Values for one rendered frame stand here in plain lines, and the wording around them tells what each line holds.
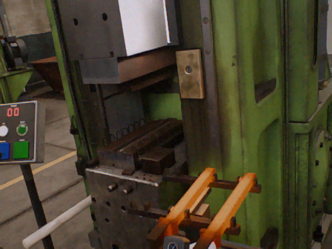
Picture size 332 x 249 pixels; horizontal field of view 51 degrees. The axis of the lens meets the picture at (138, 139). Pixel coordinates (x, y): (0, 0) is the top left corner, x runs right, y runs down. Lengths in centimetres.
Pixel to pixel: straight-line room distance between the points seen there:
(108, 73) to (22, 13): 917
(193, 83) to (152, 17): 30
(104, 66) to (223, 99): 45
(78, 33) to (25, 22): 907
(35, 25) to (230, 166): 957
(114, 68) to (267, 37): 64
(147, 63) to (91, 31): 26
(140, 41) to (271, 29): 54
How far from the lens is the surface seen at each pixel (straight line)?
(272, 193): 176
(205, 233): 81
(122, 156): 139
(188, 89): 126
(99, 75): 134
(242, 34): 119
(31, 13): 1057
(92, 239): 199
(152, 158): 131
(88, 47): 135
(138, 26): 129
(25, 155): 161
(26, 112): 166
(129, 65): 131
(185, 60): 124
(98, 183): 147
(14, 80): 652
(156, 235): 81
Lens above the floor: 149
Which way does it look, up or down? 19 degrees down
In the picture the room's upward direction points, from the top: 9 degrees counter-clockwise
